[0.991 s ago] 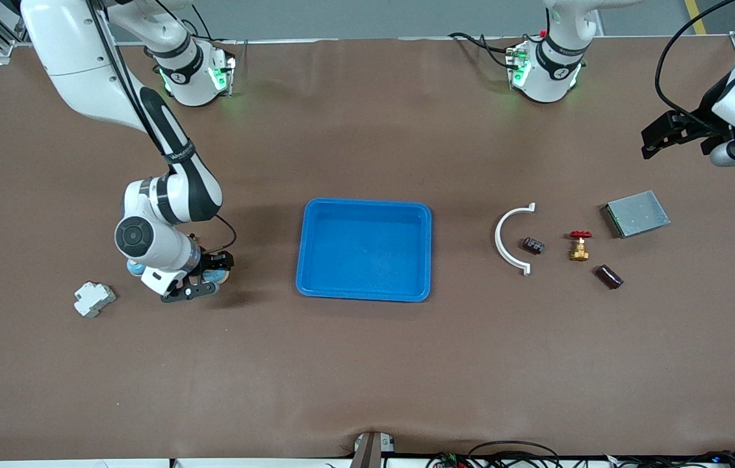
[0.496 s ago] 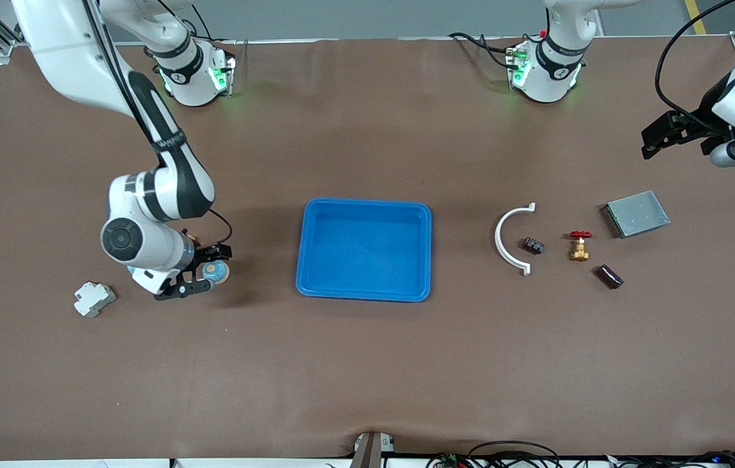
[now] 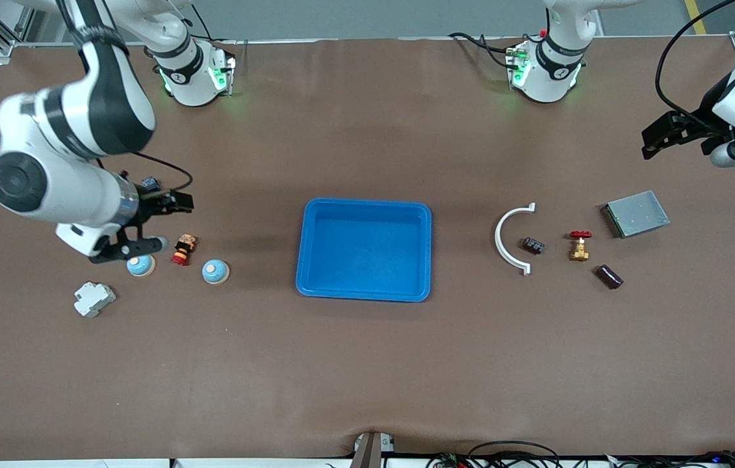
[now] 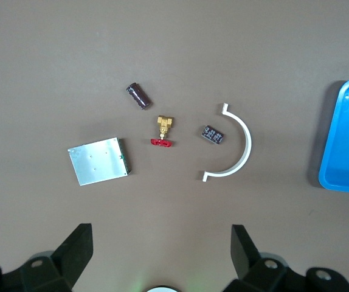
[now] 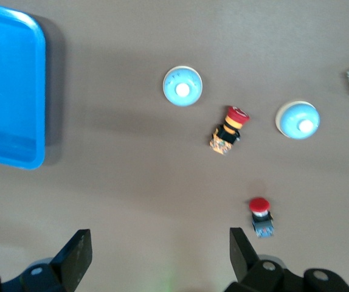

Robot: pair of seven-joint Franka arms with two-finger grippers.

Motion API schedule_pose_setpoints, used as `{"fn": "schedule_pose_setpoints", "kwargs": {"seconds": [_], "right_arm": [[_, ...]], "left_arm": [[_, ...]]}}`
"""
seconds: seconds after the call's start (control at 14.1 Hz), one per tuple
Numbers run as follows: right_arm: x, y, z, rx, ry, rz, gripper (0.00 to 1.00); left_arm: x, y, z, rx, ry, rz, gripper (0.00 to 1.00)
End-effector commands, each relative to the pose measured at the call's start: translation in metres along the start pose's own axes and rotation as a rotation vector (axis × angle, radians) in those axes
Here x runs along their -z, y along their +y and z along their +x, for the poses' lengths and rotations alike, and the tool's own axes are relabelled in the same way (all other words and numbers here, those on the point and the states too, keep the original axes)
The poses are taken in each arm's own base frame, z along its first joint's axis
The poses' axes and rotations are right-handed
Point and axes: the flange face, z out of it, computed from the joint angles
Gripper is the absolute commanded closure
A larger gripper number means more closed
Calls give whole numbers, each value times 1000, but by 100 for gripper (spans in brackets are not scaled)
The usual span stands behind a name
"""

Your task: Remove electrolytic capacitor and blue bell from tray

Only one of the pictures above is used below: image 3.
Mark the brown table cover sheet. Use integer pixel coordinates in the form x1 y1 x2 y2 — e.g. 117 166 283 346
0 36 735 463

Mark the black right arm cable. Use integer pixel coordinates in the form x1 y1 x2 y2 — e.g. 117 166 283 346
55 0 194 196

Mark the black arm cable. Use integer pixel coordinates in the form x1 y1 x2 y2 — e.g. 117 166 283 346
55 0 194 196
656 0 735 131

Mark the black cable bundle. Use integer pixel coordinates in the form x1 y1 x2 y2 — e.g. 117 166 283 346
608 450 735 468

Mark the white circuit breaker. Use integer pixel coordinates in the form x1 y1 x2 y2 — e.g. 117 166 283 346
73 281 117 319

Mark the coloured wire bundle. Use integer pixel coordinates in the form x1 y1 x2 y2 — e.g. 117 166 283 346
426 453 472 468

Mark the black base cable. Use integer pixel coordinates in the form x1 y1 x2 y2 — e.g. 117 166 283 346
448 31 517 69

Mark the white curved plastic bracket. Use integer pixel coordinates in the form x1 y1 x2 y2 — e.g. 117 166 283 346
495 203 537 276

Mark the metal table edge bracket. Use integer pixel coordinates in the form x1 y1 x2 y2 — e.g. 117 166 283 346
349 432 396 468

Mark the black looped cable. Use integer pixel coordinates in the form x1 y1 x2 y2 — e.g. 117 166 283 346
468 441 563 468

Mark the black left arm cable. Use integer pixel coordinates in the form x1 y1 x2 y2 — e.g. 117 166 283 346
656 0 735 131

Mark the dark brown rectangular part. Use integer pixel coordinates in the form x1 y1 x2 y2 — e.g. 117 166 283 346
593 263 625 291

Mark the brass valve red handle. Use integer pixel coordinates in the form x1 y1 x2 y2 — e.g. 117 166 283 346
568 229 593 263

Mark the blue plastic tray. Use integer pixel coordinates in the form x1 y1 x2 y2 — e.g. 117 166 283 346
295 198 433 303

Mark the light blue dome bell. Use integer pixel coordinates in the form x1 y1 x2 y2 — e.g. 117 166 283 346
126 255 156 278
201 259 231 286

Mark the grey metal box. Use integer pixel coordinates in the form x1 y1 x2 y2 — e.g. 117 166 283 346
600 190 671 239

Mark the red emergency stop yellow button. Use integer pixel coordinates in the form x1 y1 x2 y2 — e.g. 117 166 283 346
170 234 199 267

